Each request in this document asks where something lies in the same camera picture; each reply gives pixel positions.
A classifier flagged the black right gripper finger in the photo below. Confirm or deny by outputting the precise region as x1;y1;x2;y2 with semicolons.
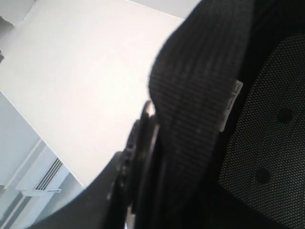
30;151;131;229

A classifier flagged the black helmet with tinted visor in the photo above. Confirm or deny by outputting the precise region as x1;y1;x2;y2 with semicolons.
104;0;305;229

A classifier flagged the white ceiling air vent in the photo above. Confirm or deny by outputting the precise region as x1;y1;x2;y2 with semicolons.
16;158;62;197

